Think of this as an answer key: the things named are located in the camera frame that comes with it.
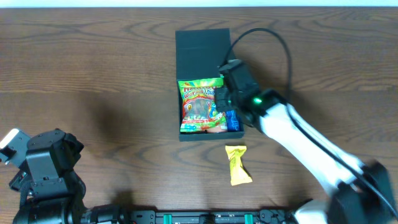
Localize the blue Oreo cookie pack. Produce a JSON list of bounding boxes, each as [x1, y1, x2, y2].
[[225, 110, 240, 132]]

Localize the green Haribo gummy bag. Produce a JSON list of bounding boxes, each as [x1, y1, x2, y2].
[[178, 78, 227, 133]]

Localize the yellow candy wrapper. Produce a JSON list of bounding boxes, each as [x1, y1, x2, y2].
[[225, 146, 252, 186]]

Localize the black gift box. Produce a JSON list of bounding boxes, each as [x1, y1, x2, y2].
[[175, 28, 245, 142]]

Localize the red Pringles can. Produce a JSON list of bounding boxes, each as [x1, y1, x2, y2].
[[206, 123, 228, 133]]

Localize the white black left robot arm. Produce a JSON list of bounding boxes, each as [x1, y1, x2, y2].
[[1, 128, 130, 224]]

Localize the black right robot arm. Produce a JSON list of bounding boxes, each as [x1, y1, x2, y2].
[[215, 87, 397, 223]]

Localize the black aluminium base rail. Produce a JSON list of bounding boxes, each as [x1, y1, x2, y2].
[[80, 205, 297, 224]]

